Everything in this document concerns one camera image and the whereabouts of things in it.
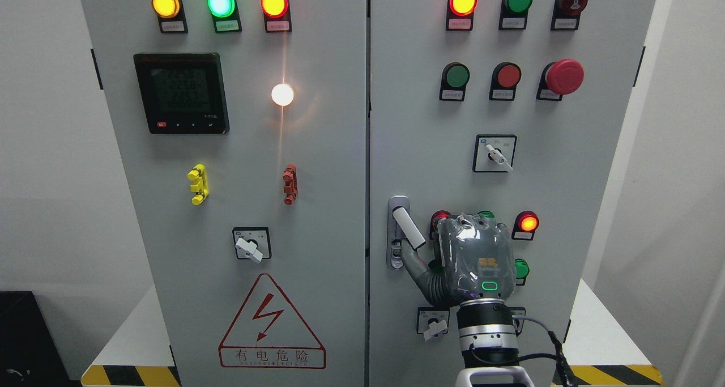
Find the dark green indicator top right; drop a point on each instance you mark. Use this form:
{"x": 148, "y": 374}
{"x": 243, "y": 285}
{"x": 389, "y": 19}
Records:
{"x": 514, "y": 14}

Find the red lit indicator top right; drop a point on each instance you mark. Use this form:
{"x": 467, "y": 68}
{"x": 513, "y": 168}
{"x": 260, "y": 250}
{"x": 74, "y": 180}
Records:
{"x": 460, "y": 15}

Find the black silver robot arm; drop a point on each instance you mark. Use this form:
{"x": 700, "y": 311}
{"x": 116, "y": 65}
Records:
{"x": 489, "y": 346}

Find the orange lit indicator mid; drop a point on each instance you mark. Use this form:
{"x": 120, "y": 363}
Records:
{"x": 525, "y": 226}
{"x": 433, "y": 226}

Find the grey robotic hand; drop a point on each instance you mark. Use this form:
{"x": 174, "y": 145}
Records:
{"x": 476, "y": 260}

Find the red emergency stop mushroom button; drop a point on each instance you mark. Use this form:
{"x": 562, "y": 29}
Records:
{"x": 560, "y": 78}

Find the white rotary switch left door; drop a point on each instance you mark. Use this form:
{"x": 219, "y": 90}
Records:
{"x": 252, "y": 243}

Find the red plastic clip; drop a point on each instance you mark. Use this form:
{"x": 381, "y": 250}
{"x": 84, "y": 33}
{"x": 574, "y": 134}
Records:
{"x": 290, "y": 186}

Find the green push button upper row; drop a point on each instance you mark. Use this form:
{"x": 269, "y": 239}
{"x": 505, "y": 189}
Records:
{"x": 455, "y": 77}

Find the white platform with hazard stripes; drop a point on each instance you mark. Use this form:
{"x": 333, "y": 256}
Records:
{"x": 599, "y": 350}

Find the grey cabinet door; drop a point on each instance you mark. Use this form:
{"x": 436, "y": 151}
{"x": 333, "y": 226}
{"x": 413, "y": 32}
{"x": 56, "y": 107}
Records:
{"x": 423, "y": 148}
{"x": 317, "y": 243}

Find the white rotary switch door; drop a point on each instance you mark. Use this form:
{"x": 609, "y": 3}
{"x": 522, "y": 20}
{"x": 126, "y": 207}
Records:
{"x": 432, "y": 323}
{"x": 252, "y": 243}

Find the grey left cabinet door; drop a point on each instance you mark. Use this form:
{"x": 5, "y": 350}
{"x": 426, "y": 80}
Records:
{"x": 317, "y": 243}

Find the red push button upper row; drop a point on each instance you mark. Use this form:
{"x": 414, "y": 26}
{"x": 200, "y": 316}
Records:
{"x": 504, "y": 81}

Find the bright green indicator light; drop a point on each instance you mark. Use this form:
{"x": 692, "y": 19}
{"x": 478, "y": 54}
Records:
{"x": 225, "y": 15}

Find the black box lower left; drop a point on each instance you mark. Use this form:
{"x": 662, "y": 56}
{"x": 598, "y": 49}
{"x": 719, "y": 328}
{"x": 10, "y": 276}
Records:
{"x": 28, "y": 354}

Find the orange lit indicator left mid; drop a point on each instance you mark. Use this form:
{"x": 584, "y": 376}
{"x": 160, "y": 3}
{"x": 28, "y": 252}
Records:
{"x": 433, "y": 226}

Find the black digital power meter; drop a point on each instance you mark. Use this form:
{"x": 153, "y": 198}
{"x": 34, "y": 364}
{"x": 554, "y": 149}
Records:
{"x": 182, "y": 93}

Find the white rotary switch right upper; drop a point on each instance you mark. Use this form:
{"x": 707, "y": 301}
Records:
{"x": 494, "y": 153}

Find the yellow indicator light top left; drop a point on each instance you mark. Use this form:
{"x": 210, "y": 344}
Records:
{"x": 170, "y": 15}

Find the green indicator middle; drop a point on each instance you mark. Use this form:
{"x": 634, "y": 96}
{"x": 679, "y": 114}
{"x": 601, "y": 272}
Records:
{"x": 486, "y": 214}

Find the yellow plastic clip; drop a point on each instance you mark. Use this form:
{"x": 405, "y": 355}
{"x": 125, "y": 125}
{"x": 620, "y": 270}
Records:
{"x": 199, "y": 184}

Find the silver door handle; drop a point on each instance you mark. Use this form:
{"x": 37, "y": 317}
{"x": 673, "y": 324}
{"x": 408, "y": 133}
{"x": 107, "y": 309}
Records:
{"x": 400, "y": 229}

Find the orange lit indicator right mid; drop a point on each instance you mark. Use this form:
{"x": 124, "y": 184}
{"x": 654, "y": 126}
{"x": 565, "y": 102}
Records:
{"x": 525, "y": 226}

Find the orange indicator light left door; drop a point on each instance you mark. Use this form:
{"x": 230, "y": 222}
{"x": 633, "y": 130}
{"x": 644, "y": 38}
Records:
{"x": 277, "y": 16}

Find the dark red buzzer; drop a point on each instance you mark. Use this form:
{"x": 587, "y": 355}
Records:
{"x": 566, "y": 14}

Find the white rotary switch lower right door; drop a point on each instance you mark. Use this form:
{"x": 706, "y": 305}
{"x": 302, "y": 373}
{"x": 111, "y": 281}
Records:
{"x": 432, "y": 323}

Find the grey right cabinet door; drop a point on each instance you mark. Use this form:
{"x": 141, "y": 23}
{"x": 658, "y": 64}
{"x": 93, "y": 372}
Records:
{"x": 423, "y": 148}

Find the green push button lower right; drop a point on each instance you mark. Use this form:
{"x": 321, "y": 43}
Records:
{"x": 522, "y": 271}

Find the black key selector switch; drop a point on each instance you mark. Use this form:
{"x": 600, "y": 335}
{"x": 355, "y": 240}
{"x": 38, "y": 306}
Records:
{"x": 517, "y": 321}

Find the white glowing indicator light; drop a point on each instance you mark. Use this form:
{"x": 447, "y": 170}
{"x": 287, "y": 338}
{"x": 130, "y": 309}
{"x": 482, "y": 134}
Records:
{"x": 282, "y": 94}

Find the red electric hazard warning sticker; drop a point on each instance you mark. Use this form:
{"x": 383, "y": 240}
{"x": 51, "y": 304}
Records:
{"x": 268, "y": 331}

